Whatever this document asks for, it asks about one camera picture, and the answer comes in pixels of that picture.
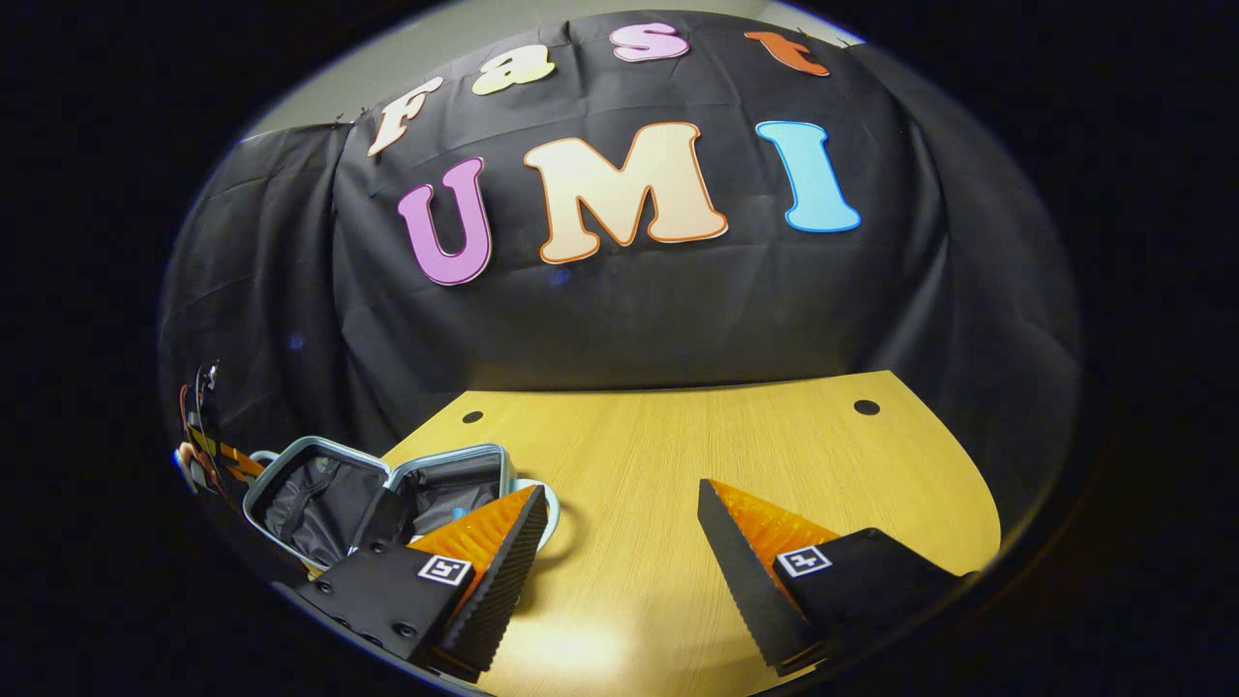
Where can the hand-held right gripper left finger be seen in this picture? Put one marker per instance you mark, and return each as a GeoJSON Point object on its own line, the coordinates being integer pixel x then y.
{"type": "Point", "coordinates": [508, 581]}

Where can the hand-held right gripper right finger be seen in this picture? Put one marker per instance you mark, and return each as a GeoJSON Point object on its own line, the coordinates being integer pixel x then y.
{"type": "Point", "coordinates": [745, 590]}

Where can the light blue suitcase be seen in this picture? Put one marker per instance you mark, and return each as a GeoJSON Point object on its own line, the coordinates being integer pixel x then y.
{"type": "Point", "coordinates": [319, 503]}

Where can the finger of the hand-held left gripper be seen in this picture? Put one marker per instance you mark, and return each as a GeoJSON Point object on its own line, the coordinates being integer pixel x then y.
{"type": "Point", "coordinates": [237, 460]}

